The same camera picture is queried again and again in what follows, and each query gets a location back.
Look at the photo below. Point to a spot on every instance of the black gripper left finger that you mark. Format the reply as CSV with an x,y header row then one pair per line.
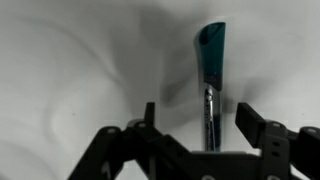
x,y
160,150

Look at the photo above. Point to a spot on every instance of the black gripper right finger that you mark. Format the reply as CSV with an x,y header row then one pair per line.
x,y
273,146

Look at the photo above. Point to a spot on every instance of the teal and black marker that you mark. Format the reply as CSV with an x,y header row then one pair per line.
x,y
213,50

